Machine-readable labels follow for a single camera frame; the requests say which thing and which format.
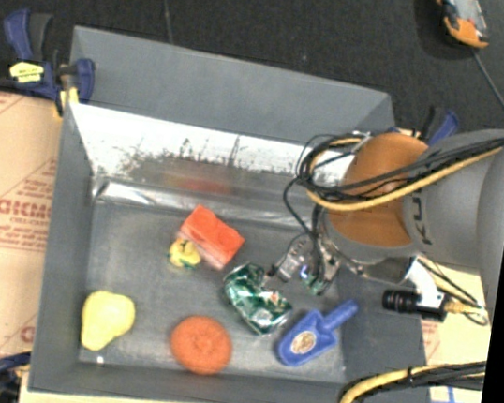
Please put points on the yellow toy duck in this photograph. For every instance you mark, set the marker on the yellow toy duck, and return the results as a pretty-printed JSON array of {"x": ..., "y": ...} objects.
[{"x": 184, "y": 255}]

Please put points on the black cylinder on white bracket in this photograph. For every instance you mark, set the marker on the black cylinder on white bracket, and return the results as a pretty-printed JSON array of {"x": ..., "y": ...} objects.
[{"x": 402, "y": 301}]

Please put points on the crushed green drink can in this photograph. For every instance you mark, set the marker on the crushed green drink can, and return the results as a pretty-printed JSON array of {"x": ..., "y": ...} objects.
[{"x": 255, "y": 303}]

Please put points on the blue toy shovel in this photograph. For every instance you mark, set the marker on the blue toy shovel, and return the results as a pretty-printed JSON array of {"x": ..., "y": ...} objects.
[{"x": 305, "y": 342}]

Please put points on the grey metal bin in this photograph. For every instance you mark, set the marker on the grey metal bin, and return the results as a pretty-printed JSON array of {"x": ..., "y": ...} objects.
[{"x": 150, "y": 274}]

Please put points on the yellow toy pear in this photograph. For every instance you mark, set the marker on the yellow toy pear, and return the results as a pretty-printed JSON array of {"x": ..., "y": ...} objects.
[{"x": 105, "y": 319}]

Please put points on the orange round scrubber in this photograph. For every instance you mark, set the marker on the orange round scrubber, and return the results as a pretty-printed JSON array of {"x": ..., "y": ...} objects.
[{"x": 202, "y": 344}]

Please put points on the red-orange toy brick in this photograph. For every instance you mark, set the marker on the red-orange toy brick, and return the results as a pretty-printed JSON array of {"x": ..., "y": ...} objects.
[{"x": 213, "y": 235}]

